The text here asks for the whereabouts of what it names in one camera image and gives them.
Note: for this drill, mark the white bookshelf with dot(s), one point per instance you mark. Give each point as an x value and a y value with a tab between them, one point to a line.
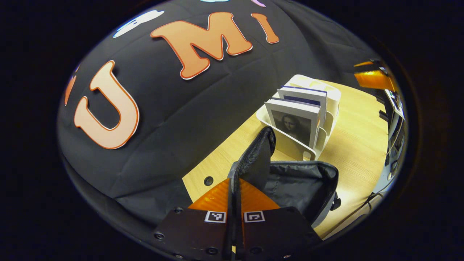
290	145

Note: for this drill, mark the night scene cover book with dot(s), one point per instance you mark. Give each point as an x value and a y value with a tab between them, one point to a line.
304	95

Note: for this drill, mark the portrait cover book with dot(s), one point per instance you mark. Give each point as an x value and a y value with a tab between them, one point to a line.
293	125

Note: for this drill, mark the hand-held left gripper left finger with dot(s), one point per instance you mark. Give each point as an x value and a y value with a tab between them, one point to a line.
195	235

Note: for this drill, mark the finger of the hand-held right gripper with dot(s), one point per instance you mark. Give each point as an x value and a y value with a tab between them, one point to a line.
364	63
373	80

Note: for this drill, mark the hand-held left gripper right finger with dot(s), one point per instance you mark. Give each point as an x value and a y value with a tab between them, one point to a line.
275	235

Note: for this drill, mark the grey schoolbag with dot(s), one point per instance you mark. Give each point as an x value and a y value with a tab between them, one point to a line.
301	185

